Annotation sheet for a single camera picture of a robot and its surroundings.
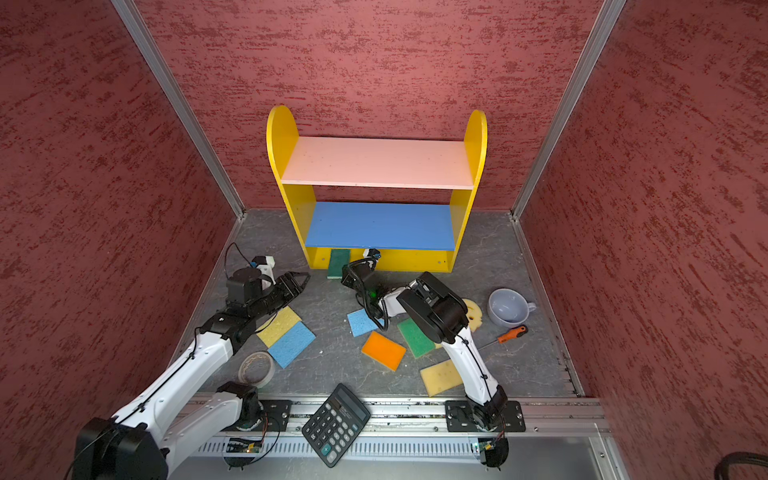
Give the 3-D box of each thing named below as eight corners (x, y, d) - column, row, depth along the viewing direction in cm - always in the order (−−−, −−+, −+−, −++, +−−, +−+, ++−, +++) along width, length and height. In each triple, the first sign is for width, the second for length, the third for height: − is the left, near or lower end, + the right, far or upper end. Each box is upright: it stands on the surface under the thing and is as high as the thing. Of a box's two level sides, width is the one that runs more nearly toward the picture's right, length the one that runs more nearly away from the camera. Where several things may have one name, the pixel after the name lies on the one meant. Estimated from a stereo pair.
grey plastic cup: (503, 341, 89) (511, 332, 83) (474, 313, 94) (480, 302, 89) (528, 317, 94) (537, 307, 88) (499, 292, 100) (506, 280, 94)
